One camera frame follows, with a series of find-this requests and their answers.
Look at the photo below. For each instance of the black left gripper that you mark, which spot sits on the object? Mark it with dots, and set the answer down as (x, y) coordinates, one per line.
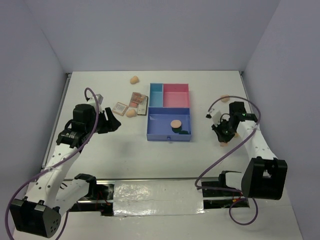
(111, 125)

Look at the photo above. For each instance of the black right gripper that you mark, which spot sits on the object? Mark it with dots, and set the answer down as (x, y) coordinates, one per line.
(221, 137)

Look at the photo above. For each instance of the tan gourd-shaped makeup sponge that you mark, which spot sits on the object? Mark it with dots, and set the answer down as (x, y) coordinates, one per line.
(224, 98)

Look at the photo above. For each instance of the dark green compact front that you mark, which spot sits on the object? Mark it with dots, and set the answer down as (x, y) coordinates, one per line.
(184, 132)

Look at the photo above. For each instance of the dark green round compact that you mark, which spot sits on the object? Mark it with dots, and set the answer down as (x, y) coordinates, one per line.
(176, 130)

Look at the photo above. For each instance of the pink round powder puff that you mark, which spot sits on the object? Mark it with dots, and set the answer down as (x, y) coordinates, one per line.
(176, 124)

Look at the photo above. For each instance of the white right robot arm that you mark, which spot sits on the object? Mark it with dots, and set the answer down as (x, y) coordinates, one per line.
(265, 174)

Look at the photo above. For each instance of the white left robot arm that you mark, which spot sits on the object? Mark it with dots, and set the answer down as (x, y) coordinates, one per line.
(41, 209)

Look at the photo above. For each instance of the orange square blush palette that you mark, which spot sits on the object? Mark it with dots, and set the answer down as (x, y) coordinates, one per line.
(120, 108)

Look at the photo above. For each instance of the pink blush palette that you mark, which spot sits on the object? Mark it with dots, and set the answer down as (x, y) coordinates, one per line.
(133, 103)

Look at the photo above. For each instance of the patterned eyeshadow palette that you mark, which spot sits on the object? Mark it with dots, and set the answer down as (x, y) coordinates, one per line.
(137, 98)

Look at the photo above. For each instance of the three-colour compartment organizer tray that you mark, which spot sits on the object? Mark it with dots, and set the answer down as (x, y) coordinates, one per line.
(168, 102)

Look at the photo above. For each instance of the silver tape covered panel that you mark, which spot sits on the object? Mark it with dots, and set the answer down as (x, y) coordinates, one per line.
(157, 198)

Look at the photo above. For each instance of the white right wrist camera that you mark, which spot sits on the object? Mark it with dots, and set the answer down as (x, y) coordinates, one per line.
(214, 115)

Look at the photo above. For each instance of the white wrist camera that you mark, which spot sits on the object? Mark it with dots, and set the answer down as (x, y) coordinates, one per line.
(214, 115)
(96, 102)

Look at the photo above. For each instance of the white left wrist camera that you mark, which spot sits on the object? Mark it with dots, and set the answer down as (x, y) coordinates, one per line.
(96, 102)

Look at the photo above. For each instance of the aluminium table edge rail left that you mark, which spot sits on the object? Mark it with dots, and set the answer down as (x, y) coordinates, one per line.
(52, 139)

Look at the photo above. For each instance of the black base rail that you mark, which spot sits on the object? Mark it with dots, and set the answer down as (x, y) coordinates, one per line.
(101, 200)

